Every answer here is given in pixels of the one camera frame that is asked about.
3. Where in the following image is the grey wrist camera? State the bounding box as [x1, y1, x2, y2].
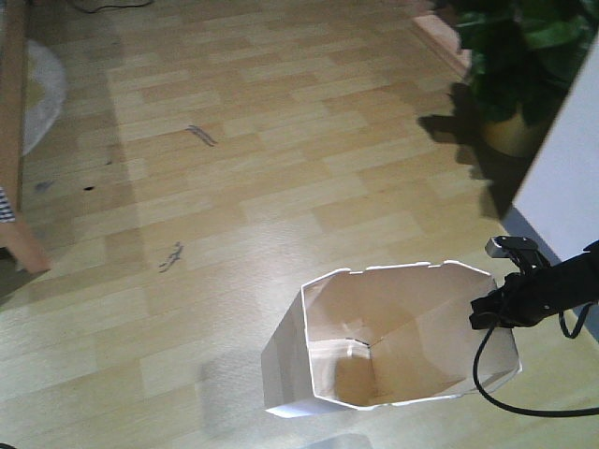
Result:
[485, 236, 549, 274]

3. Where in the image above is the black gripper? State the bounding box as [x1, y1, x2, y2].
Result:
[469, 273, 557, 330]

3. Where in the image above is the black white checkered bedding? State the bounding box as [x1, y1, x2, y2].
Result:
[0, 187, 16, 224]

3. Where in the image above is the white plastic trash bin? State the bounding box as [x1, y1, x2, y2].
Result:
[261, 261, 521, 418]

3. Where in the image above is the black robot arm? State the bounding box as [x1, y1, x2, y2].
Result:
[469, 236, 598, 330]

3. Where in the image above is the round grey yellow rug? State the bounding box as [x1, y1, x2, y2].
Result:
[22, 39, 67, 155]

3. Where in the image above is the wooden bed frame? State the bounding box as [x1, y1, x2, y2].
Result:
[1, 1, 51, 274]

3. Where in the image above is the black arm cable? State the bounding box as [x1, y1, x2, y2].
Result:
[472, 298, 599, 418]

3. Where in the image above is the green potted plant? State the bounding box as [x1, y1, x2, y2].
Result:
[451, 1, 598, 158]

